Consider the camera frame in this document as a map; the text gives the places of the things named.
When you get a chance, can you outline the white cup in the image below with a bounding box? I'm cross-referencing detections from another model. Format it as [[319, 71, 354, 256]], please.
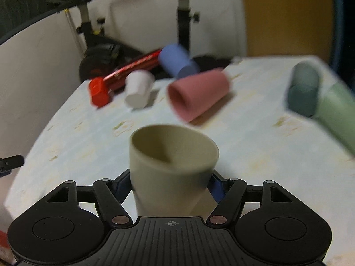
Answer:
[[124, 70, 155, 109]]

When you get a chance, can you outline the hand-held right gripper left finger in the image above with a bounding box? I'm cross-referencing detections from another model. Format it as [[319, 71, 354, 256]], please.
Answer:
[[45, 168, 133, 228]]

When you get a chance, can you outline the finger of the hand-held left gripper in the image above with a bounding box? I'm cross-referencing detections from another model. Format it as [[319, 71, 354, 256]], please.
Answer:
[[0, 155, 25, 174]]

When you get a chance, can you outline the blue cup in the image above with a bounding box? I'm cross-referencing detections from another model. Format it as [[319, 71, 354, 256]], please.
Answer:
[[159, 44, 200, 79]]

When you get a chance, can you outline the black exercise bike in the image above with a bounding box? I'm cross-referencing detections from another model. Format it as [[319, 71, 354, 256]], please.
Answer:
[[46, 0, 222, 84]]

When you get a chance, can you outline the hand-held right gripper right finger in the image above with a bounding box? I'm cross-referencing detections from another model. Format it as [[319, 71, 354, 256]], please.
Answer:
[[205, 171, 295, 228]]

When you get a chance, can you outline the red toy hammer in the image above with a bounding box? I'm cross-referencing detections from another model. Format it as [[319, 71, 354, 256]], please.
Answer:
[[89, 48, 164, 108]]

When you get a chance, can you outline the dark teal cup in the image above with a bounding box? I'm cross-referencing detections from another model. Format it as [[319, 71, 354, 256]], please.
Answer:
[[285, 62, 322, 117]]

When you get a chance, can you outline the beige cup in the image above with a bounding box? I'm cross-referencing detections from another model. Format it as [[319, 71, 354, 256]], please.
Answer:
[[129, 125, 220, 217]]

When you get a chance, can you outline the pink cup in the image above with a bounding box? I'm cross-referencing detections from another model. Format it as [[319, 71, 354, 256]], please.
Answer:
[[167, 68, 231, 123]]

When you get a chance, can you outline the light green cup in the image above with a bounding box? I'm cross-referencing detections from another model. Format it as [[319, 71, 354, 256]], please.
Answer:
[[313, 82, 355, 156]]

